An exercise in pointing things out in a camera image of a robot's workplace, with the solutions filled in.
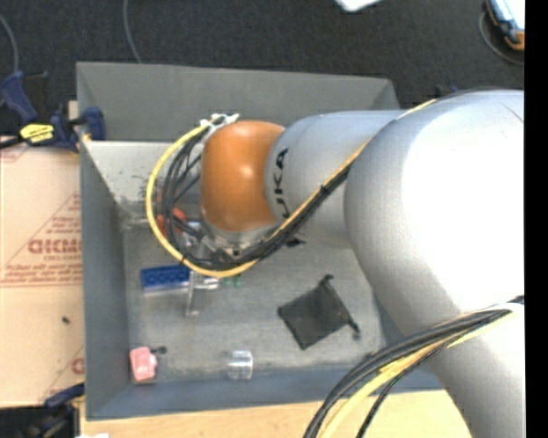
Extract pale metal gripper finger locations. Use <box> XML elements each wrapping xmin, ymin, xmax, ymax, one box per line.
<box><xmin>184</xmin><ymin>271</ymin><xmax>202</xmax><ymax>318</ymax></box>

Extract blue flat block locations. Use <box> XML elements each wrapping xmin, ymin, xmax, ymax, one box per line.
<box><xmin>140</xmin><ymin>264</ymin><xmax>194</xmax><ymax>296</ymax></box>

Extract orange-red small object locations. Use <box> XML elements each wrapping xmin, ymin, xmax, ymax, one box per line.
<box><xmin>156</xmin><ymin>206</ymin><xmax>189</xmax><ymax>237</ymax></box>

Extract grey metal bin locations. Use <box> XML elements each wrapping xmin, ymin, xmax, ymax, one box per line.
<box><xmin>75</xmin><ymin>60</ymin><xmax>445</xmax><ymax>422</ymax></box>

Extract pink rectangular block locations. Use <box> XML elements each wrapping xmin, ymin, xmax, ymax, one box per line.
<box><xmin>128</xmin><ymin>346</ymin><xmax>159</xmax><ymax>385</ymax></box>

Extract black cloth pouch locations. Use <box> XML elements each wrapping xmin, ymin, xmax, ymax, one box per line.
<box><xmin>277</xmin><ymin>273</ymin><xmax>363</xmax><ymax>351</ymax></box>

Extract brown cardboard board red print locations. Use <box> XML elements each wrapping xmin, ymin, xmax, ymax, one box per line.
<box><xmin>0</xmin><ymin>133</ymin><xmax>86</xmax><ymax>411</ymax></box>

